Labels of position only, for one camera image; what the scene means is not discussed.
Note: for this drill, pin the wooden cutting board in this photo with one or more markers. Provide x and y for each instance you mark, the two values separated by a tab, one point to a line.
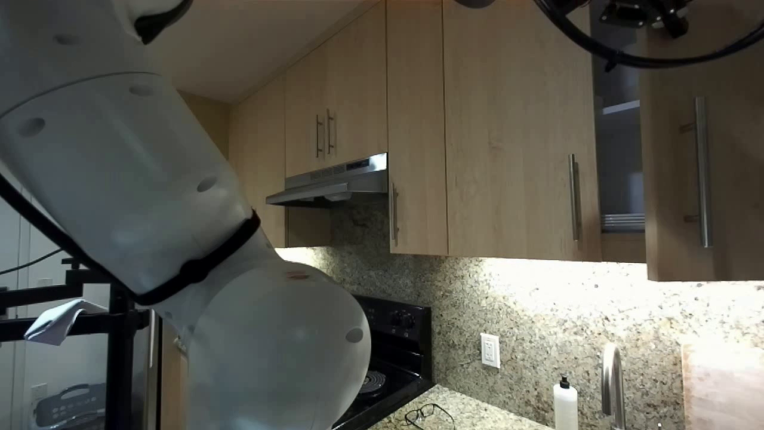
722	385

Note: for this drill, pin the wooden upper cabinet door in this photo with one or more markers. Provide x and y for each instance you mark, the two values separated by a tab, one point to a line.
521	165

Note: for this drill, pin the wooden cabinet door with handle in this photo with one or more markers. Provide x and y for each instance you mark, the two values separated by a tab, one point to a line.
704	155

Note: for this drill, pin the open cabinet with shelves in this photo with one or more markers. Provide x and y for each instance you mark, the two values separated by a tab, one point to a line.
620	161

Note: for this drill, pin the black stove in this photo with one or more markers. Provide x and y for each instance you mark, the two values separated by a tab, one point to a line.
401	367

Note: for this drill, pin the chrome kitchen faucet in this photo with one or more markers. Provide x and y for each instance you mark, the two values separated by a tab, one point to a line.
612	387

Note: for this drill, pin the stainless range hood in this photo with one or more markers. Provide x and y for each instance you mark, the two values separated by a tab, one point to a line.
339	182

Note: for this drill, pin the white wall outlet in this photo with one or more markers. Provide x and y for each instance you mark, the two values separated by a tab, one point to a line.
491	355

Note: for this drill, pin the white soap bottle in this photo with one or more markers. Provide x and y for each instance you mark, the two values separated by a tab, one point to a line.
565	405

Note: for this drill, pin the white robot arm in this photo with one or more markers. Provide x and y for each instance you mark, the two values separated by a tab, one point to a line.
114	155

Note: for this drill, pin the black metal stand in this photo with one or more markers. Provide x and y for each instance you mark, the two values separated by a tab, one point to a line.
78	355

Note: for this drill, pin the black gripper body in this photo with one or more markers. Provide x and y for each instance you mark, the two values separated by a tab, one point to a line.
660	16

